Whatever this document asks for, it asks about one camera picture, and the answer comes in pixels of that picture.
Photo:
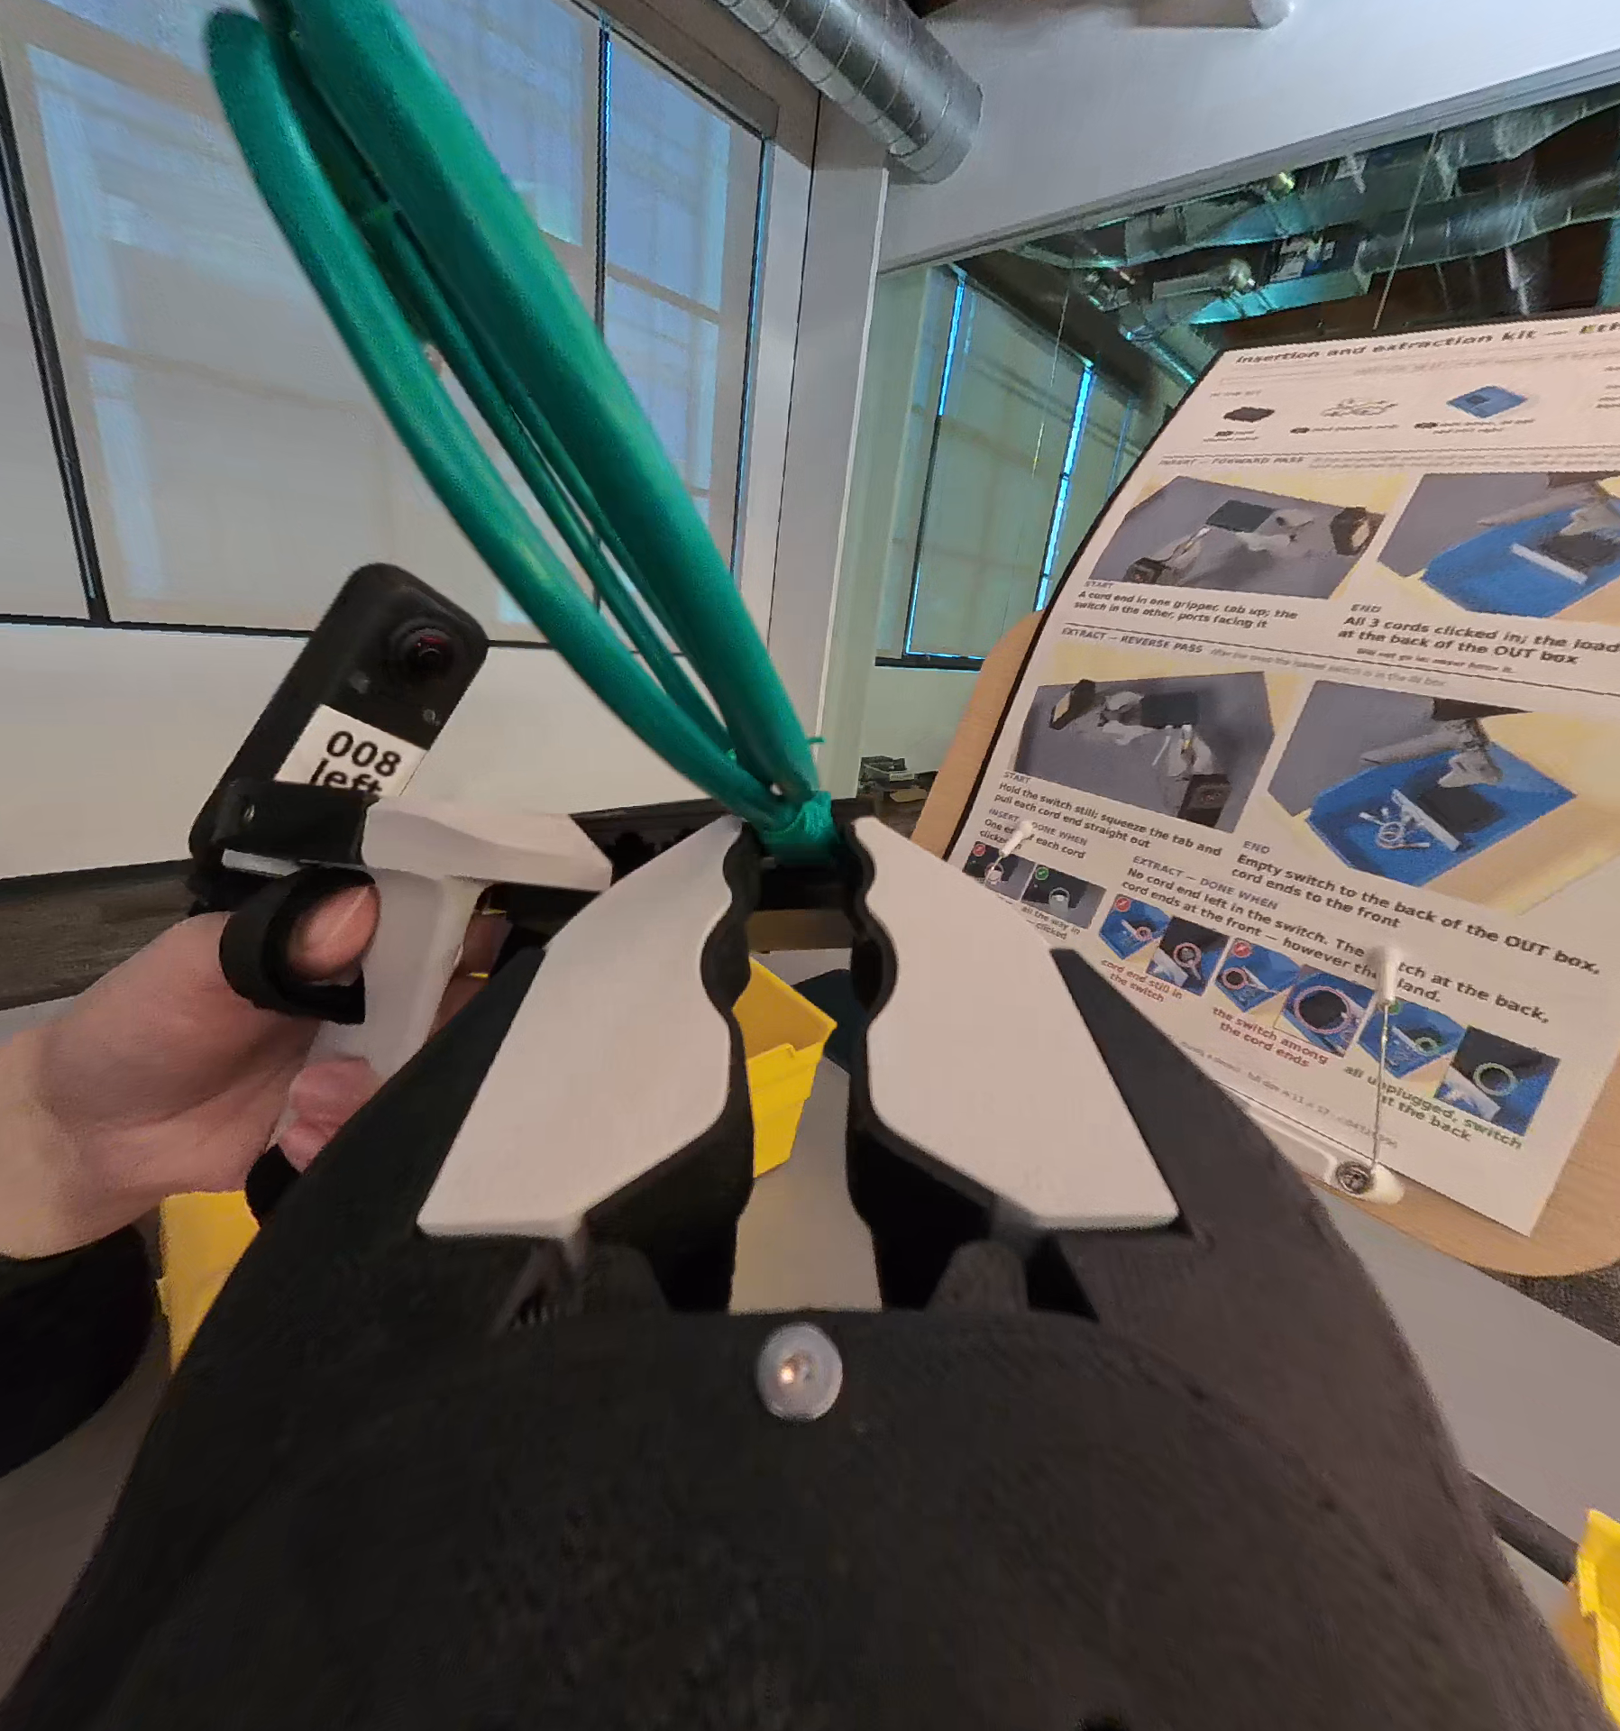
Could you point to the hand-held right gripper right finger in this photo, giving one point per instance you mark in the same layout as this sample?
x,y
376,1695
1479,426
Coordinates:
x,y
998,1056

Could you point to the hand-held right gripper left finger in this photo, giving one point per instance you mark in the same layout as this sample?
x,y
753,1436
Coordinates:
x,y
593,1043

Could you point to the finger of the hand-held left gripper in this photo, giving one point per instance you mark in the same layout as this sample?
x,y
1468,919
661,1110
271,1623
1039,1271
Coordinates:
x,y
485,846

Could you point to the person's left hand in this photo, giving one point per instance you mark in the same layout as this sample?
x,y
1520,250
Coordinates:
x,y
120,1082

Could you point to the instruction sheet on wooden board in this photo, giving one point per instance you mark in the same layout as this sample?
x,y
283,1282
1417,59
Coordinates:
x,y
1607,1191

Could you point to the round silver air duct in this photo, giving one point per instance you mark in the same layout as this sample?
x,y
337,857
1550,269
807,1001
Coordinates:
x,y
876,82

